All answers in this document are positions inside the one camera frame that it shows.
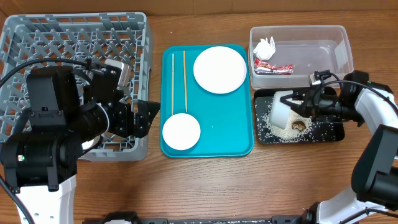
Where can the teal plastic serving tray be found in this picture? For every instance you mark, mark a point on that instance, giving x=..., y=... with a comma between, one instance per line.
x=226, y=123

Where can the wooden chopstick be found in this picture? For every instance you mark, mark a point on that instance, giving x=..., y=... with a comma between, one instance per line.
x=172, y=84
x=185, y=80

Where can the grey bowl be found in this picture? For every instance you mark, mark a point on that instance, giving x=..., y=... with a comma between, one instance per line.
x=280, y=112

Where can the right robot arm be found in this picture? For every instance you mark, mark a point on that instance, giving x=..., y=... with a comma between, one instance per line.
x=373, y=188

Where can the grey plastic dish rack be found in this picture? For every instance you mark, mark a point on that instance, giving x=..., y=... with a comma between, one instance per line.
x=121, y=36

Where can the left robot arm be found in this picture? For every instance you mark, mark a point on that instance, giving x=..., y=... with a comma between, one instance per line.
x=40, y=157

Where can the black food waste tray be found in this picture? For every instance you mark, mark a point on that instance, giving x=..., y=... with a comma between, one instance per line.
x=326, y=133

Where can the white round plate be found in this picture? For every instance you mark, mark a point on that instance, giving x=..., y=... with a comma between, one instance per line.
x=219, y=70

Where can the brown food scrap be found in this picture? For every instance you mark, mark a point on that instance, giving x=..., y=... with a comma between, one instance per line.
x=299, y=125

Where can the left wooden chopstick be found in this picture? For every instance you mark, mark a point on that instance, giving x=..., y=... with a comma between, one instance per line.
x=172, y=84

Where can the pile of white rice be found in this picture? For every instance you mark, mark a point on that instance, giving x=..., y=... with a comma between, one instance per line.
x=280, y=132

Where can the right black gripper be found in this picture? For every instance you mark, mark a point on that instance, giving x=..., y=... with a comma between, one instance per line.
x=309, y=104

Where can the white tissue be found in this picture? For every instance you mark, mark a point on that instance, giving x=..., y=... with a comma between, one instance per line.
x=265, y=49

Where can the right wooden chopstick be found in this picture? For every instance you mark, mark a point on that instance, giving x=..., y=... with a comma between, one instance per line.
x=185, y=80

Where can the red snack wrapper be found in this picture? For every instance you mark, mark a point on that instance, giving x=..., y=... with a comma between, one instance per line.
x=262, y=67

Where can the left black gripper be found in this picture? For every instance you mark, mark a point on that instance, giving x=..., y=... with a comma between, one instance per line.
x=142, y=123

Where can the pink white small bowl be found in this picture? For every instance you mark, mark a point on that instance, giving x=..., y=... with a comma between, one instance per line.
x=181, y=131

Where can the white cup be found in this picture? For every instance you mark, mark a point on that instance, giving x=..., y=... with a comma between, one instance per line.
x=91, y=143

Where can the clear plastic waste bin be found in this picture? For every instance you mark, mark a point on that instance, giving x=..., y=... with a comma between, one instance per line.
x=307, y=48

